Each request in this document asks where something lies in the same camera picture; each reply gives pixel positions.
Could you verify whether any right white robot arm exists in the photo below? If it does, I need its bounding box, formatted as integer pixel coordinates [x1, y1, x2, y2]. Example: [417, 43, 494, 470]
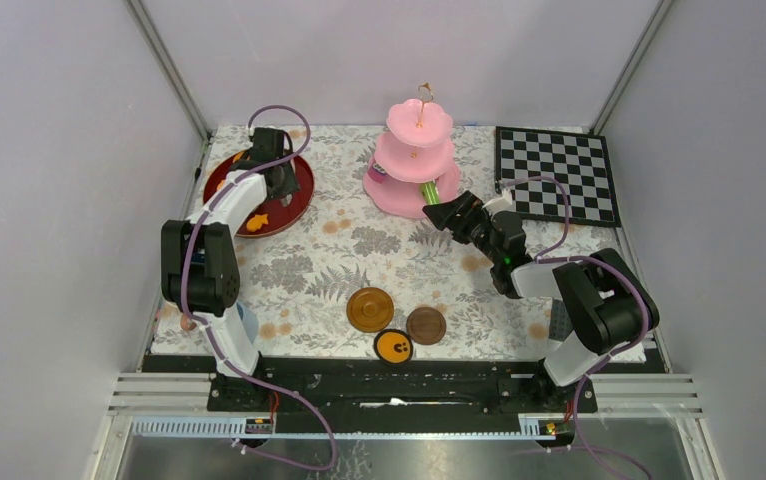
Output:
[423, 192, 659, 412]

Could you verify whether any dark grey brick baseplate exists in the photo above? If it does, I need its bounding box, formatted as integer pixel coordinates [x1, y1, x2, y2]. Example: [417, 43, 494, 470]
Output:
[548, 298, 573, 342]

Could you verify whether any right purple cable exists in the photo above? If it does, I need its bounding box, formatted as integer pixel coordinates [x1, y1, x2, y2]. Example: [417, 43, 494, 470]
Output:
[496, 175, 653, 480]

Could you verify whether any dark red round tray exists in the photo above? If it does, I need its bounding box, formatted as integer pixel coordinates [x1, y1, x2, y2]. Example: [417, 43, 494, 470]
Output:
[202, 150, 315, 238]

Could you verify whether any pink three-tier cake stand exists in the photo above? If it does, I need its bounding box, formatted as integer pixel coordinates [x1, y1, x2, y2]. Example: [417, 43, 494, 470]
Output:
[362, 82, 461, 219]

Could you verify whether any white pink mug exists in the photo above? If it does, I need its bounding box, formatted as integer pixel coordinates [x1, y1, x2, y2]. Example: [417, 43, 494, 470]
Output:
[179, 315, 197, 332]

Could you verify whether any orange face black coaster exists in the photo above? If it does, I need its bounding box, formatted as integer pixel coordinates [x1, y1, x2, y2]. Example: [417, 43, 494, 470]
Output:
[373, 329, 414, 365]

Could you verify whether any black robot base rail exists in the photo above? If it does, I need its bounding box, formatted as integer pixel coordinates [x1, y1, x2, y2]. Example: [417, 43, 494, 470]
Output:
[207, 357, 597, 434]

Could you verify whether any green layered cake slice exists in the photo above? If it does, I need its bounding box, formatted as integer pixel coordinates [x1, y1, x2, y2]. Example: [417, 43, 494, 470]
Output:
[419, 181, 441, 205]

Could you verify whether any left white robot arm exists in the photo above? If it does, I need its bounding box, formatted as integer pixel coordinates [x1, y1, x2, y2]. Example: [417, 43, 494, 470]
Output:
[160, 127, 299, 411]

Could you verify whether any dark brown wooden coaster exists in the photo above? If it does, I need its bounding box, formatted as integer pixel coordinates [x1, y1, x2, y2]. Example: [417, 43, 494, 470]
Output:
[406, 307, 447, 345]

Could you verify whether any light blue mug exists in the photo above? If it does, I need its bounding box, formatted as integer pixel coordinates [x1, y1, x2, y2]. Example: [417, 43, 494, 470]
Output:
[236, 301, 259, 343]

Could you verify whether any light brown wooden coaster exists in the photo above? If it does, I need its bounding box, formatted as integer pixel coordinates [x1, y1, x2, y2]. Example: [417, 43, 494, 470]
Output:
[346, 287, 394, 333]

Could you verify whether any purple cake slice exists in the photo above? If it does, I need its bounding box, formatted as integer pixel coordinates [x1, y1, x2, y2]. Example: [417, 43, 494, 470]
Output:
[367, 161, 388, 184]

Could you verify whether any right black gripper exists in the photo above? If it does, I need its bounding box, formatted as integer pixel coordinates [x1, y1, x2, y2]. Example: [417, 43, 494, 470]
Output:
[423, 191, 503, 266]

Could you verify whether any black white chessboard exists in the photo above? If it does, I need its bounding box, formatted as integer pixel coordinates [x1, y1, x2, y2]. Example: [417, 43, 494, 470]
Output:
[495, 126, 621, 228]

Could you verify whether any floral tablecloth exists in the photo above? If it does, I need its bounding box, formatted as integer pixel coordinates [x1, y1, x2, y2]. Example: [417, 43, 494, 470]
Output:
[151, 124, 647, 364]

